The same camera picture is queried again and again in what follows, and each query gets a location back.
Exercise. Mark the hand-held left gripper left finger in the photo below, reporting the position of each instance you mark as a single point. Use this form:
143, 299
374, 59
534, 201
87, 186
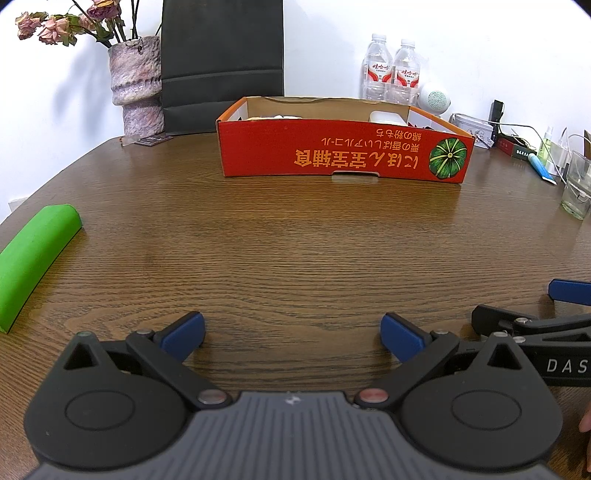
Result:
182, 334

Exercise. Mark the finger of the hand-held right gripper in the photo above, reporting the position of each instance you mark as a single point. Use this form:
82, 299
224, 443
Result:
535, 327
570, 291

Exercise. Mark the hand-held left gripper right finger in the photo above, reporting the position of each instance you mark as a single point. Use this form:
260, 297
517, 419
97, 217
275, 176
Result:
401, 337

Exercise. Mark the red cardboard box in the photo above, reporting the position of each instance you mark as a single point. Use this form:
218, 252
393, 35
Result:
323, 154

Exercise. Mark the translucent white plastic box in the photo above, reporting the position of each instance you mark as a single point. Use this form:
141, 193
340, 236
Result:
388, 117

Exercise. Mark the person's right hand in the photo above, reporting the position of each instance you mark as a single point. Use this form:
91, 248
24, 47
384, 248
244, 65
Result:
586, 421

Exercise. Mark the clear glass cup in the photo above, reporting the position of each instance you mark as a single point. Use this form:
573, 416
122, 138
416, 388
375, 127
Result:
577, 189

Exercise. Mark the blue and white tube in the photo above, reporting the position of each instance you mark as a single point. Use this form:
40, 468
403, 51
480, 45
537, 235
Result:
542, 170

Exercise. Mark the clear spray bottle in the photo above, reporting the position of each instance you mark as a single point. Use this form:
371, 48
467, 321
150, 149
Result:
545, 150

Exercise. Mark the dark red small box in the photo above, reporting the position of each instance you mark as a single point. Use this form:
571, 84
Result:
515, 150

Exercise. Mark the green foam pad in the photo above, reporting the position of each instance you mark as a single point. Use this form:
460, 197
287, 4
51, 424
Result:
32, 263

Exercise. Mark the black upright device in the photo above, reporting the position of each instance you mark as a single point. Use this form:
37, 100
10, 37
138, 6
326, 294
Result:
496, 115

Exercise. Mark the black card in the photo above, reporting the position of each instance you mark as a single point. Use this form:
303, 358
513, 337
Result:
154, 140

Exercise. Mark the white round robot toy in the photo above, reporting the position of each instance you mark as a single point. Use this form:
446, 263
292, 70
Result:
435, 99

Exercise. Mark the mottled pink vase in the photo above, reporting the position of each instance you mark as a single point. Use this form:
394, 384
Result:
136, 87

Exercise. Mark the red label water bottle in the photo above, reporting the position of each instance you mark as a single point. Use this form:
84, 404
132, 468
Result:
377, 69
406, 74

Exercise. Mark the black chair back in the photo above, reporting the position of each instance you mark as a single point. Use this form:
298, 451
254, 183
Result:
221, 69

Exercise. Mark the dried pink flowers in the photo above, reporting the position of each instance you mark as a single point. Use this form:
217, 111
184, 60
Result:
60, 25

